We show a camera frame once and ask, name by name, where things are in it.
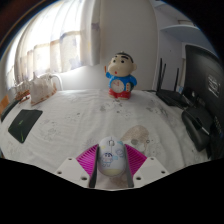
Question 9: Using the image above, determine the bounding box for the white sheer curtain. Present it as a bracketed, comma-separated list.
[4, 0, 101, 89]

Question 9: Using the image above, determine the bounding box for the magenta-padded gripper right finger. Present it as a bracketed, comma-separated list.
[123, 143, 170, 189]

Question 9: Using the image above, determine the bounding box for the white wall shelf unit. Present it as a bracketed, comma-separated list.
[149, 0, 214, 51]

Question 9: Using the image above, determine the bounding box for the black mouse pad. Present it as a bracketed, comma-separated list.
[7, 108, 44, 144]

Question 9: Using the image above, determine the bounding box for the white printed tablecloth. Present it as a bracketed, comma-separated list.
[0, 87, 209, 192]

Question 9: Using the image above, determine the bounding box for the black monitor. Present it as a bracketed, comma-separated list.
[184, 44, 224, 159]

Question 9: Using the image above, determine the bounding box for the black router with antennas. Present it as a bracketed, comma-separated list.
[155, 57, 189, 108]

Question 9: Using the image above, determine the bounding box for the cartoon boy figurine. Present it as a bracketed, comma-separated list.
[104, 50, 138, 101]

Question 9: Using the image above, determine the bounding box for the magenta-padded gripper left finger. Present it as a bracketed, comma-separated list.
[54, 143, 101, 189]

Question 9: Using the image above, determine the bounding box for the orange wooden chair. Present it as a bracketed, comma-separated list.
[0, 94, 11, 116]

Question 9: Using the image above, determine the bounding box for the white cartoon-print computer mouse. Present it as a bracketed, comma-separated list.
[96, 135, 128, 177]

